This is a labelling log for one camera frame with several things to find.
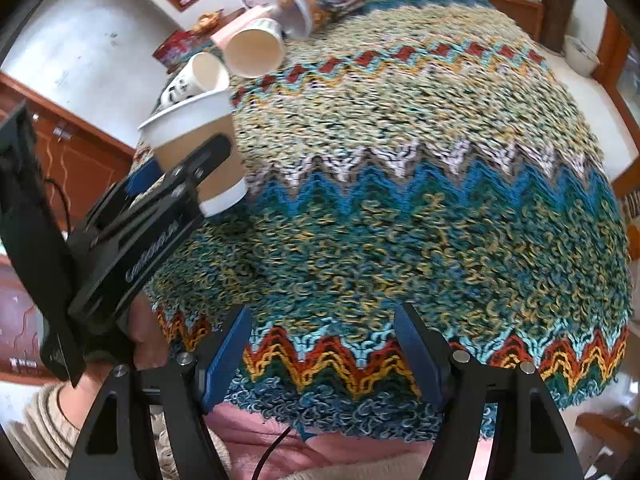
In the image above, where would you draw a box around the black cable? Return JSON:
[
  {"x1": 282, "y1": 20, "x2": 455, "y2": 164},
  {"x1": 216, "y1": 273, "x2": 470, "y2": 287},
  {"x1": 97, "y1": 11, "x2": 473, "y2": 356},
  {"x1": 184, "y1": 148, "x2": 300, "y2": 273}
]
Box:
[{"x1": 250, "y1": 425, "x2": 296, "y2": 480}]

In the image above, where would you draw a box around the pink bedding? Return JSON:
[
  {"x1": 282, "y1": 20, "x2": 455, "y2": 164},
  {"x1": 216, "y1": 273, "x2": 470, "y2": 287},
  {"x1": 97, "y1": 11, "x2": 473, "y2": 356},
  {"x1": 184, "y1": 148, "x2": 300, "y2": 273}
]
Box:
[{"x1": 205, "y1": 400, "x2": 496, "y2": 480}]

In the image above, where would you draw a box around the red tin box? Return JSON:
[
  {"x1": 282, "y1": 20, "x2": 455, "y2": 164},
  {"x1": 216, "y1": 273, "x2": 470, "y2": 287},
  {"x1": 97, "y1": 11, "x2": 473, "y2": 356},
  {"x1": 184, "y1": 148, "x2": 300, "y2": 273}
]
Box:
[{"x1": 152, "y1": 30, "x2": 203, "y2": 68}]

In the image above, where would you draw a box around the person's left forearm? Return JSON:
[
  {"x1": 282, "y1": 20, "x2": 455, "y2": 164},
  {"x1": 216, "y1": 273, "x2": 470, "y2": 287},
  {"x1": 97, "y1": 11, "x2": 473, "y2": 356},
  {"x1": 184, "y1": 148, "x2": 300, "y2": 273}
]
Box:
[{"x1": 7, "y1": 367, "x2": 231, "y2": 480}]

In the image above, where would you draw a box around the wooden bed frame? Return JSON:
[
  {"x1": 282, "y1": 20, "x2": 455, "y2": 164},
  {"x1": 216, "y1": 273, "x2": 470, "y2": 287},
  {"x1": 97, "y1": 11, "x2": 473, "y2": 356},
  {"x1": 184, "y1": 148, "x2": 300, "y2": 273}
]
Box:
[{"x1": 592, "y1": 5, "x2": 640, "y2": 221}]

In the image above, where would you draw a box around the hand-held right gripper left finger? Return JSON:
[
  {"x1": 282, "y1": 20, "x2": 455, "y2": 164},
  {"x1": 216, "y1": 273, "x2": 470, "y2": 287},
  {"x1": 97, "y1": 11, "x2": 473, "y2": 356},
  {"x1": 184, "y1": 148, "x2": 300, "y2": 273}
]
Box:
[{"x1": 65, "y1": 305, "x2": 253, "y2": 480}]

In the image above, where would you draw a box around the wooden nightstand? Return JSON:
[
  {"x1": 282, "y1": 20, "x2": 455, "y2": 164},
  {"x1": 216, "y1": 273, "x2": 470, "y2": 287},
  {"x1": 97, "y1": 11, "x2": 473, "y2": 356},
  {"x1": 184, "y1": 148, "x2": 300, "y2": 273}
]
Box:
[{"x1": 470, "y1": 0, "x2": 546, "y2": 43}]

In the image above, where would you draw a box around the person's left hand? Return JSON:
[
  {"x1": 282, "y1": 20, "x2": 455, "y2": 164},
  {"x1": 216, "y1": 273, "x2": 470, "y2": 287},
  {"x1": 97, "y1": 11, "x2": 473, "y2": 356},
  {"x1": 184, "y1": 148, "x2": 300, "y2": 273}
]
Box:
[{"x1": 129, "y1": 291, "x2": 174, "y2": 370}]

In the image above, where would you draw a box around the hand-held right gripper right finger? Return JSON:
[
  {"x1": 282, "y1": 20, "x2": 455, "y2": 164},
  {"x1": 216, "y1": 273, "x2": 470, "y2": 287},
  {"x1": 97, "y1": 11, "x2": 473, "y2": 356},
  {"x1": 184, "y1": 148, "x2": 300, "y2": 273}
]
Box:
[{"x1": 393, "y1": 302, "x2": 586, "y2": 480}]

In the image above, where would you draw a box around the knitted zigzag blanket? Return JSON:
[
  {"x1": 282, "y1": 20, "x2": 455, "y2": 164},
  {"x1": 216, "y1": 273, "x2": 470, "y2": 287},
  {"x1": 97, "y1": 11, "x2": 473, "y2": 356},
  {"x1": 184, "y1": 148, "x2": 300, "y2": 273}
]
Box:
[{"x1": 127, "y1": 0, "x2": 631, "y2": 443}]

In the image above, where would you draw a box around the brown printed paper cup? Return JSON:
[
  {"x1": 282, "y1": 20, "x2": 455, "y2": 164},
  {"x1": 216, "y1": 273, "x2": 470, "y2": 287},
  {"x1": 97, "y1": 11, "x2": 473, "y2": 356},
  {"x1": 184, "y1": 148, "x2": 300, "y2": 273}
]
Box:
[{"x1": 277, "y1": 0, "x2": 371, "y2": 41}]

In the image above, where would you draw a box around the plate of snacks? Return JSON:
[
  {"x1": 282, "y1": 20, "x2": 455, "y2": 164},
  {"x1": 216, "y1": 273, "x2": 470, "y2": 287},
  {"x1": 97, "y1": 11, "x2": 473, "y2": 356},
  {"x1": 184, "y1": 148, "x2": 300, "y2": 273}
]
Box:
[{"x1": 192, "y1": 10, "x2": 224, "y2": 36}]

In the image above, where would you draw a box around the white panda print cup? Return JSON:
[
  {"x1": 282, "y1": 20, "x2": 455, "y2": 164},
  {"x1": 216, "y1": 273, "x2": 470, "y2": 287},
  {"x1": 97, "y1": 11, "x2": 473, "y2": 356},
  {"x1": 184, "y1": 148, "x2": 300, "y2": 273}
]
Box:
[{"x1": 161, "y1": 51, "x2": 231, "y2": 111}]

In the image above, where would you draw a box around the pink box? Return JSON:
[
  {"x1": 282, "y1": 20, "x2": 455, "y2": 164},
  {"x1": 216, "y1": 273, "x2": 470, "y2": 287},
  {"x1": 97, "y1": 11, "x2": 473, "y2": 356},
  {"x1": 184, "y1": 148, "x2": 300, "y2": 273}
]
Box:
[{"x1": 210, "y1": 4, "x2": 278, "y2": 48}]

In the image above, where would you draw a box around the white bowl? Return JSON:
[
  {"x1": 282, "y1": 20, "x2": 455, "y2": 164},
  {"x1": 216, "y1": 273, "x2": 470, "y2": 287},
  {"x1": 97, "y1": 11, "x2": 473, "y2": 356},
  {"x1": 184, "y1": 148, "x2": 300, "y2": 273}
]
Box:
[{"x1": 564, "y1": 35, "x2": 601, "y2": 77}]

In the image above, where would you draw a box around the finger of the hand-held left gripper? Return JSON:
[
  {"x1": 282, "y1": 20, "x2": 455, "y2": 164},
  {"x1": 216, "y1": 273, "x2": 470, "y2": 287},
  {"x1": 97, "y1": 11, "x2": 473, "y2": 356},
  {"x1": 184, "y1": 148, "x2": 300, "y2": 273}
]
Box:
[
  {"x1": 89, "y1": 160, "x2": 165, "y2": 227},
  {"x1": 127, "y1": 132, "x2": 235, "y2": 226}
]

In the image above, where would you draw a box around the wooden cabinet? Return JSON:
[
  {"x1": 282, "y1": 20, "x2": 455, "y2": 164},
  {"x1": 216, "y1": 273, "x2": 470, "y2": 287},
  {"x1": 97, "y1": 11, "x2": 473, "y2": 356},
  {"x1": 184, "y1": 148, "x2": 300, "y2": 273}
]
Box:
[{"x1": 0, "y1": 72, "x2": 137, "y2": 386}]

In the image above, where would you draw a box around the white mattress sheet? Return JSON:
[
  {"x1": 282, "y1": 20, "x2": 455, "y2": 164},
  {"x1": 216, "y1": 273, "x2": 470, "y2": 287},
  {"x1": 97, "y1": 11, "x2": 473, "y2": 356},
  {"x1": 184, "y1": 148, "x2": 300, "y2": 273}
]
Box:
[{"x1": 550, "y1": 45, "x2": 640, "y2": 181}]

